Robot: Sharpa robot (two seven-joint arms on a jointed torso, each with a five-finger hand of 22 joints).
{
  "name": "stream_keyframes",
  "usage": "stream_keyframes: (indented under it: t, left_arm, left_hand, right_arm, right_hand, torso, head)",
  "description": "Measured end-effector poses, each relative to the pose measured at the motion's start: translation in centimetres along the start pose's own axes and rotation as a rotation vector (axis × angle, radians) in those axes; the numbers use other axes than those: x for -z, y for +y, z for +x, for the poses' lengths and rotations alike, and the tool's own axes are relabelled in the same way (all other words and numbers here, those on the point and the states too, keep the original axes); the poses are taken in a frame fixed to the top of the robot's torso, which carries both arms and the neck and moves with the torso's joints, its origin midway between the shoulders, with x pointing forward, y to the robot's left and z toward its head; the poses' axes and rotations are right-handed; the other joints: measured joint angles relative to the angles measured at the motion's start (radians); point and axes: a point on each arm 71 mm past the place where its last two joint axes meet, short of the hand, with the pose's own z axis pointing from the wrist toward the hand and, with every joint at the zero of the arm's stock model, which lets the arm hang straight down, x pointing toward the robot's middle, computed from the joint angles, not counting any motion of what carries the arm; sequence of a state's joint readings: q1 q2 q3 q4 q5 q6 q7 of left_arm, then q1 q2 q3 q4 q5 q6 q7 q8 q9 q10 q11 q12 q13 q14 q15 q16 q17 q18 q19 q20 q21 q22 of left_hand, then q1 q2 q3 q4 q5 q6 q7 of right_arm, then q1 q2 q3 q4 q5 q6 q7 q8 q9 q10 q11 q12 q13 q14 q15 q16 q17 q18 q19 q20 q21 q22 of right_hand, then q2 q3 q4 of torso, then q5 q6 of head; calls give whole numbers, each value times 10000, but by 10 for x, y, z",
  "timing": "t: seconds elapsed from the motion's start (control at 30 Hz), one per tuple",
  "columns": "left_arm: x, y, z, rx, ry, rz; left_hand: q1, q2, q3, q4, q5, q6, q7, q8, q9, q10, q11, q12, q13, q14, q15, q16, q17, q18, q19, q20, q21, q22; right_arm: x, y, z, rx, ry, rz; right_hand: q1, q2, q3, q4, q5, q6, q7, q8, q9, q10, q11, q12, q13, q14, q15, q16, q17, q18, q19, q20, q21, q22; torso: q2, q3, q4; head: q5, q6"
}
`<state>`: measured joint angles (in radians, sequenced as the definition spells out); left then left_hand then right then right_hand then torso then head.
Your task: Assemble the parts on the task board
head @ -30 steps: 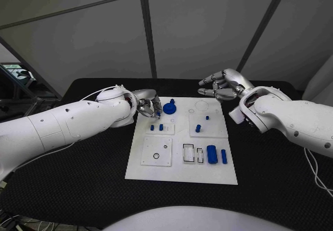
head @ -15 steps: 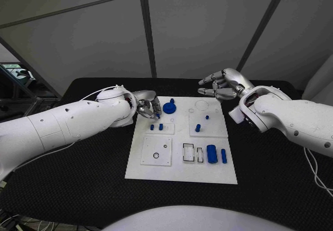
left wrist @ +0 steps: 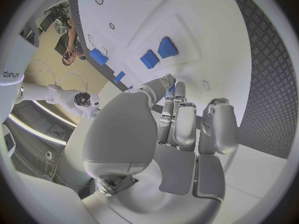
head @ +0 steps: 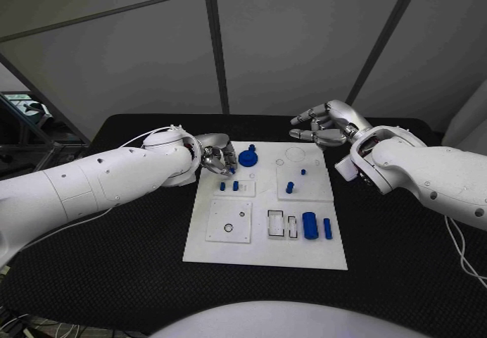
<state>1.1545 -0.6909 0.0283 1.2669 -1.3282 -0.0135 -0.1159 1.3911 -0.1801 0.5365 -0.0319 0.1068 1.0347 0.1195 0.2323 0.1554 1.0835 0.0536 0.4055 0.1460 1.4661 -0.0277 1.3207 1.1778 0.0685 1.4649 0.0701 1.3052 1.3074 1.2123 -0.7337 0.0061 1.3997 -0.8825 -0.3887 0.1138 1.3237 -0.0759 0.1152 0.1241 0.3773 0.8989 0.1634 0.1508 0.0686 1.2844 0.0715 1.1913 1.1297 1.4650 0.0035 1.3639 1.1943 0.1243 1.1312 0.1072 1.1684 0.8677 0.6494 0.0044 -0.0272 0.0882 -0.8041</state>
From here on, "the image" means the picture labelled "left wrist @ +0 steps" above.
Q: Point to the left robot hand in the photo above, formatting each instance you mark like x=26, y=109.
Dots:
x=130, y=138

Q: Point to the blue peg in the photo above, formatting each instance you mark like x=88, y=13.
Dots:
x=171, y=91

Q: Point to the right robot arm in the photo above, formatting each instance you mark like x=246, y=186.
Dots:
x=37, y=91

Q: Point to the white task board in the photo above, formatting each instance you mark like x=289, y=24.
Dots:
x=144, y=18

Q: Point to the small blue block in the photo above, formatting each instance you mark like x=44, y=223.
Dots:
x=119, y=77

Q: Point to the person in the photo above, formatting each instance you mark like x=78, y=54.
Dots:
x=70, y=46

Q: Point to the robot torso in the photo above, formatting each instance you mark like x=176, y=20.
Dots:
x=11, y=59

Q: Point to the dark office desk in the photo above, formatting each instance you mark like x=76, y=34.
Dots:
x=57, y=11

